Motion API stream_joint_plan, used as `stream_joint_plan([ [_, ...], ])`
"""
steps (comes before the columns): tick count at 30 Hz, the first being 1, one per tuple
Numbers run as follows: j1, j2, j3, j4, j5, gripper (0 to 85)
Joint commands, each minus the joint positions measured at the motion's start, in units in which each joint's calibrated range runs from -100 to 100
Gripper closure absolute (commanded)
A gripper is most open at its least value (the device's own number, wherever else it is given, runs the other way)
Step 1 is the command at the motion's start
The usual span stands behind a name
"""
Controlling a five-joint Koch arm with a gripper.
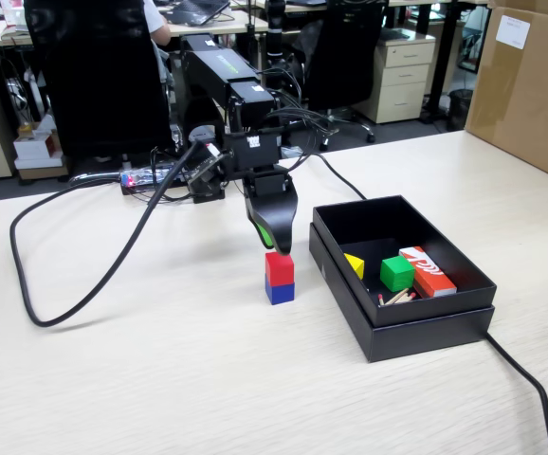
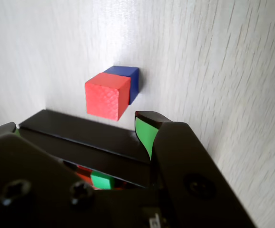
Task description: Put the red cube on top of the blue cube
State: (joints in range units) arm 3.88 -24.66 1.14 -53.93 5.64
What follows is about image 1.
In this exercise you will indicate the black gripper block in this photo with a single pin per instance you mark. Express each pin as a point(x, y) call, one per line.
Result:
point(255, 154)

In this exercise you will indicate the red wooden cube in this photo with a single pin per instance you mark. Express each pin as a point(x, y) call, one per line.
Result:
point(279, 267)

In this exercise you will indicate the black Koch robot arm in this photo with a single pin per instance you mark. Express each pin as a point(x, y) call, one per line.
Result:
point(212, 61)

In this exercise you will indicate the blue wooden cube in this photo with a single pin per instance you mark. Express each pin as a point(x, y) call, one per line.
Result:
point(281, 294)

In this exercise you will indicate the green wooden cube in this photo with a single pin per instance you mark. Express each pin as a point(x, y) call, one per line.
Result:
point(397, 274)

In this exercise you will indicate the yellow triangular wooden block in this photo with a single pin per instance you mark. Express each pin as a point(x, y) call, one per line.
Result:
point(355, 266)

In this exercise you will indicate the wooden match red head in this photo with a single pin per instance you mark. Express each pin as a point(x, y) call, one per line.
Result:
point(404, 298)
point(395, 297)

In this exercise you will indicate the controller board with pink LED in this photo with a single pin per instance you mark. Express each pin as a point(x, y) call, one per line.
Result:
point(132, 180)

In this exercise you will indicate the black cardboard box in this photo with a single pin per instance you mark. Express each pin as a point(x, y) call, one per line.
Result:
point(425, 237)

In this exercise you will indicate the orange and white matchbox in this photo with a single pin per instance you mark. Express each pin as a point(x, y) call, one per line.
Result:
point(430, 275)

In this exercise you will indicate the black pole white bands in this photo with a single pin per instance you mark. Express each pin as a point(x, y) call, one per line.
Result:
point(274, 42)

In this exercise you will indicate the black open box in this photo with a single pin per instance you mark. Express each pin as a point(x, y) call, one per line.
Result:
point(421, 339)

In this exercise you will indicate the beige drawer cabinet with lock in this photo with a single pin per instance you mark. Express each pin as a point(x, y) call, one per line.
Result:
point(402, 76)

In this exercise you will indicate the beige office desk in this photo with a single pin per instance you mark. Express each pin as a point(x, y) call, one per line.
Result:
point(236, 26)

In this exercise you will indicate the black trash bin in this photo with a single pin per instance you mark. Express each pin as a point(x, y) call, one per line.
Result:
point(460, 111)

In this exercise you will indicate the black laptop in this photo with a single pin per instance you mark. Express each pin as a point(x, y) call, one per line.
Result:
point(198, 12)

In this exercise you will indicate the black mesh office chair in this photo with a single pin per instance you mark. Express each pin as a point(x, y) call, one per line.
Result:
point(98, 71)

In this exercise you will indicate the seated person white shirt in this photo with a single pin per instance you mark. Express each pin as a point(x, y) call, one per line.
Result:
point(155, 19)

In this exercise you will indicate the white boxes stack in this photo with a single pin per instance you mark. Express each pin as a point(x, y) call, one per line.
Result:
point(37, 149)

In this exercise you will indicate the large brown cardboard box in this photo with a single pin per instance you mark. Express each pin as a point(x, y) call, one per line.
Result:
point(525, 95)

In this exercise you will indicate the black base mount block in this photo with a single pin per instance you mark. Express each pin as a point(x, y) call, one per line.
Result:
point(207, 198)

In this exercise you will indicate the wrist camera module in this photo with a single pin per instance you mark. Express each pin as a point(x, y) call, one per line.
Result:
point(205, 166)

